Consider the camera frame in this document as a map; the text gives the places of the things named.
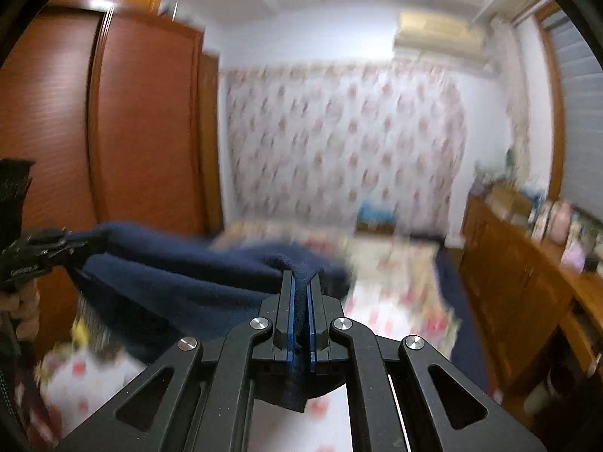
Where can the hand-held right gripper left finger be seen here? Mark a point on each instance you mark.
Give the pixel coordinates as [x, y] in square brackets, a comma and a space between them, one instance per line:
[291, 320]

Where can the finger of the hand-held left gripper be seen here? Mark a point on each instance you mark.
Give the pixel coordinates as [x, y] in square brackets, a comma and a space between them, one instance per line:
[85, 243]

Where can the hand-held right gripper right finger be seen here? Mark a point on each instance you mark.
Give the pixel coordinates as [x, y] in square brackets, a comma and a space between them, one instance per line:
[311, 325]

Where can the navy t-shirt with orange print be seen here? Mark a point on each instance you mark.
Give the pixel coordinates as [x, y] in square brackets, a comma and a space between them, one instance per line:
[188, 268]

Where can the person's left hand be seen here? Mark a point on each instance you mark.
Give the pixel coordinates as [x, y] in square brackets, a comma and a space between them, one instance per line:
[21, 313]

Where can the brown cardboard box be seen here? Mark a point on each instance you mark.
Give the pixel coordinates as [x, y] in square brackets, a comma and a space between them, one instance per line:
[376, 227]

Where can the wooden louvered wardrobe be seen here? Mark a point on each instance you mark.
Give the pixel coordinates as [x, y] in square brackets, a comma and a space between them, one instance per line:
[132, 127]

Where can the blue plastic bag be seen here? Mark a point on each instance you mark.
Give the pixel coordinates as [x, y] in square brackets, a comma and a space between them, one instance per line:
[376, 213]

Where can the wooden sideboard cabinet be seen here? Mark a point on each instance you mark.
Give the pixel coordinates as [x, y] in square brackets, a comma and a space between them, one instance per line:
[518, 282]

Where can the flat cardboard box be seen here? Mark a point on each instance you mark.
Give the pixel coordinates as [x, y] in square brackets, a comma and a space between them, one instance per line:
[511, 200]

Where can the white round pot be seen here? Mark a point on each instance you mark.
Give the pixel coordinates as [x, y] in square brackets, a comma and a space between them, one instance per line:
[541, 393]

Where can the beige window curtain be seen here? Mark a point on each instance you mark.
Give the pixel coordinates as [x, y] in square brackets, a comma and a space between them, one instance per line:
[509, 84]

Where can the white air conditioner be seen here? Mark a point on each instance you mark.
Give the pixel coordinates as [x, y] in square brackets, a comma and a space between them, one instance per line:
[440, 33]

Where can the grey window blind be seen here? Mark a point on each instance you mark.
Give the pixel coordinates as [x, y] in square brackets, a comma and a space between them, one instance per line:
[582, 117]

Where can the picture frame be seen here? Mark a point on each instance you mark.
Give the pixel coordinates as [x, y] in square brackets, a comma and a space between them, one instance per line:
[575, 255]

